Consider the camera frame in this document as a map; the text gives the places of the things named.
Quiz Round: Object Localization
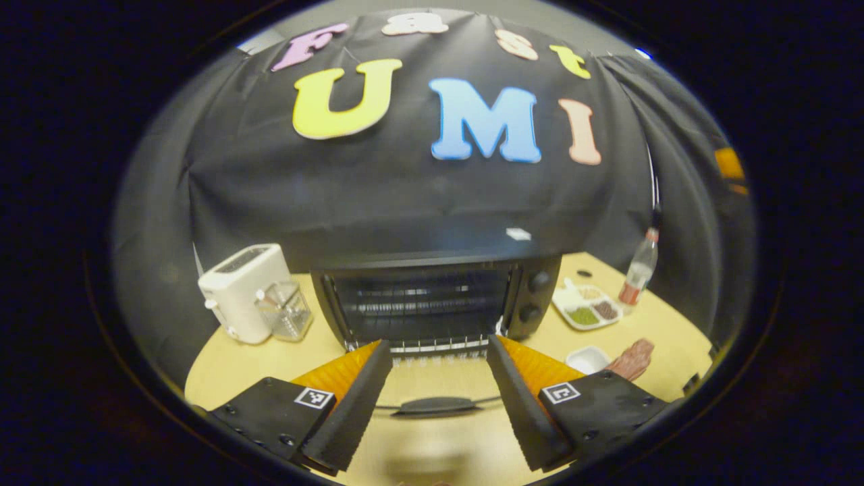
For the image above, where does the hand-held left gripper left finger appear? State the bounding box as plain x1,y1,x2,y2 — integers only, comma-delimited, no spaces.
211,340,394,475

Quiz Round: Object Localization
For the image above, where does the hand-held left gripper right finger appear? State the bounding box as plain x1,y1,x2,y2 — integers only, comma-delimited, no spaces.
486,335,670,473

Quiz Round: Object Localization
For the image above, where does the black electric oven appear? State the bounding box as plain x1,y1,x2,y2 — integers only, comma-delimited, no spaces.
310,251,562,418

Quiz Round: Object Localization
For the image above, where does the red raw meat slice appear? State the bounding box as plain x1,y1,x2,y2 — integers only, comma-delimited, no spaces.
604,337,655,383

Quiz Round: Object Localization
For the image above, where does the small white ribbed dish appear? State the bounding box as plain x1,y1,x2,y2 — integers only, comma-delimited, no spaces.
566,346,612,376

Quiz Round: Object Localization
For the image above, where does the clear glass cup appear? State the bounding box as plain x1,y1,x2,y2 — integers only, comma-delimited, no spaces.
255,280,313,342

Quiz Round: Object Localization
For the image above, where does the white divided bean plate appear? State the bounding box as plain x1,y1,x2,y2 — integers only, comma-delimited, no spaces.
552,277,623,331

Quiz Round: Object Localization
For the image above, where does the clear plastic bottle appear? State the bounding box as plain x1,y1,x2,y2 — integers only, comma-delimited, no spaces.
619,227,660,315

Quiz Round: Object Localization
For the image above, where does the white toaster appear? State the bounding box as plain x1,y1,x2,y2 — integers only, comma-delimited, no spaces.
198,243,292,345

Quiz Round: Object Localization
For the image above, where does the black backdrop cloth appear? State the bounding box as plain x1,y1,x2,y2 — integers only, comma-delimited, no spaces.
111,8,757,385

